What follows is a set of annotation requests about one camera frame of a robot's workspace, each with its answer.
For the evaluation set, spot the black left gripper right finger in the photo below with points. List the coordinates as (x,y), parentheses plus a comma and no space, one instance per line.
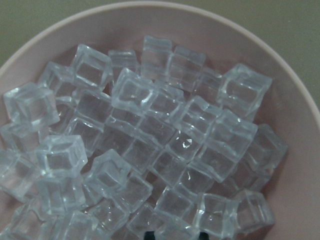
(203,236)

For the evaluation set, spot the pink bowl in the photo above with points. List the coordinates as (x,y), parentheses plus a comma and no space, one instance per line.
(294,190)

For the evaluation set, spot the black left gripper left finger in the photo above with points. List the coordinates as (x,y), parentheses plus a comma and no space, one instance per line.
(149,235)

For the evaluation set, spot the clear ice cubes pile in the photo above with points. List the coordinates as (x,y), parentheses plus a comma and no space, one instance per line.
(113,146)

